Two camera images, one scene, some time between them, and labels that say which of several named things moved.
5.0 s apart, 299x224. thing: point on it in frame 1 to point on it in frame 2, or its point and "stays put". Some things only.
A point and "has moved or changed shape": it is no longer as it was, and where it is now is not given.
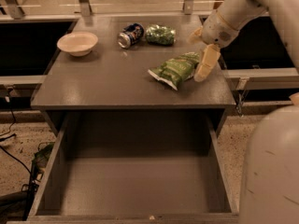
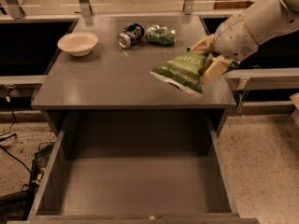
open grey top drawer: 135,167 stays put
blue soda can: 131,35 stays put
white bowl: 79,44 stays put
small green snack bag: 157,35 stays put
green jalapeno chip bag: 176,70 has moved or changed shape
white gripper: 216,31 to 234,38
